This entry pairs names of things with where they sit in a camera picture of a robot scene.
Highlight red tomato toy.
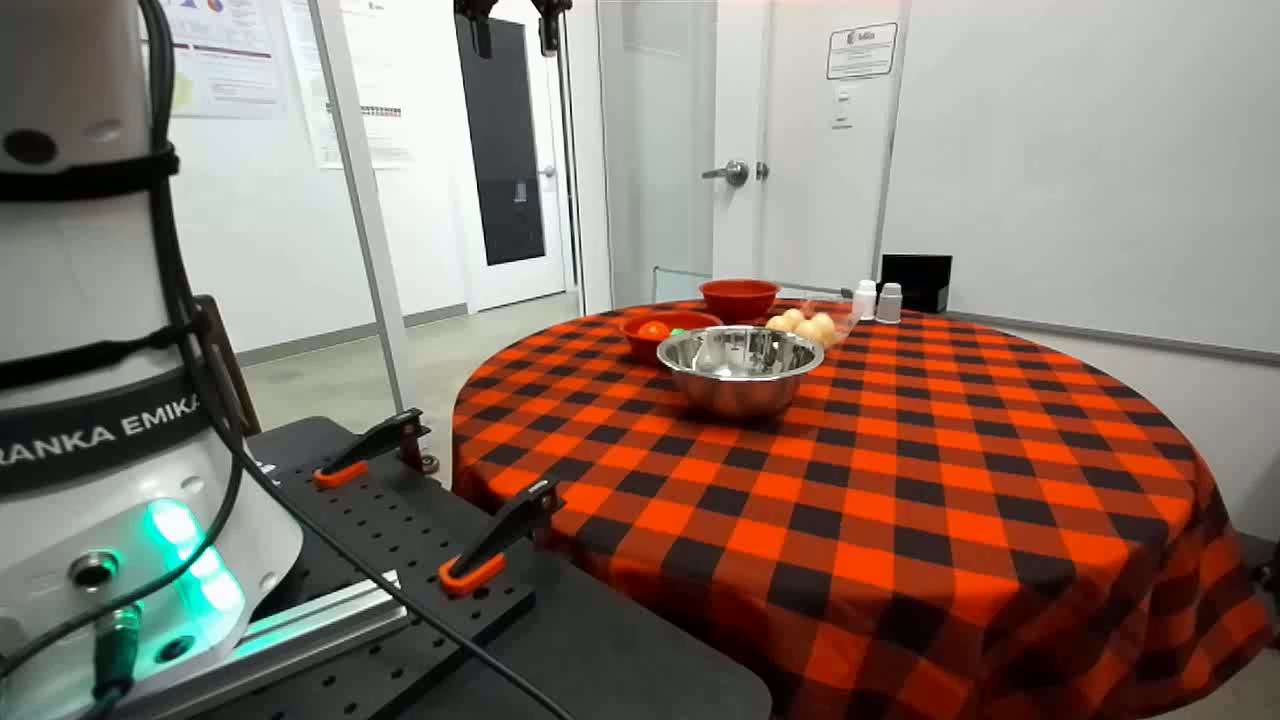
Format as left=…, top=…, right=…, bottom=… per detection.
left=631, top=321, right=671, bottom=342

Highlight cream egg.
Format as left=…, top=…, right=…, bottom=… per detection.
left=795, top=321, right=825, bottom=350
left=778, top=307, right=805, bottom=333
left=808, top=313, right=840, bottom=344

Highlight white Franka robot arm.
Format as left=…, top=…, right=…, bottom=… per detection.
left=0, top=0, right=303, bottom=720

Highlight red plastic bowl near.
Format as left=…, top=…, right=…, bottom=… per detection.
left=625, top=307, right=714, bottom=364

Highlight red plastic bowl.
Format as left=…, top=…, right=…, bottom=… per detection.
left=700, top=279, right=775, bottom=326
left=625, top=307, right=714, bottom=364

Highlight silver metal bowl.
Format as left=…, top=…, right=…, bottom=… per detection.
left=656, top=326, right=825, bottom=422

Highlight red plastic bowl far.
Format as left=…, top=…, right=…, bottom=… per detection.
left=700, top=279, right=775, bottom=326

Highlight white salt shaker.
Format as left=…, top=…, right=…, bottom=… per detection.
left=850, top=279, right=876, bottom=326

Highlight orange black clamp far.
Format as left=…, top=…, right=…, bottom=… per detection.
left=313, top=408, right=427, bottom=493

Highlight orange black clamp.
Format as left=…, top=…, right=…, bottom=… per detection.
left=313, top=408, right=427, bottom=493
left=436, top=480, right=555, bottom=596

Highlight orange black clamp near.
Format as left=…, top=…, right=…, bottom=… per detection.
left=436, top=480, right=555, bottom=596

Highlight clear pepper shaker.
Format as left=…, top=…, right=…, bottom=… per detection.
left=876, top=279, right=902, bottom=326

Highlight dark window panel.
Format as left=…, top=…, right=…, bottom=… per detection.
left=455, top=20, right=543, bottom=264

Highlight black perforated mounting board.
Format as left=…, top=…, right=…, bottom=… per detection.
left=202, top=418, right=773, bottom=720

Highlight white door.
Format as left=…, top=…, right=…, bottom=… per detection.
left=709, top=0, right=911, bottom=289

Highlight red black checkered tablecloth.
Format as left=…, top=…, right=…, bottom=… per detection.
left=451, top=313, right=1273, bottom=720

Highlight paper sign on door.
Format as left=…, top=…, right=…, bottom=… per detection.
left=825, top=20, right=901, bottom=82

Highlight silver door handle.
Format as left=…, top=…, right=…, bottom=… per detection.
left=700, top=162, right=752, bottom=188

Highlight black wall holder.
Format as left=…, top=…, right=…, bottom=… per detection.
left=881, top=256, right=950, bottom=313

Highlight aluminium frame post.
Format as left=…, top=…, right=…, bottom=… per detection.
left=307, top=0, right=410, bottom=412

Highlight wall poster papers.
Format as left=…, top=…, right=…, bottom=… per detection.
left=161, top=0, right=280, bottom=122

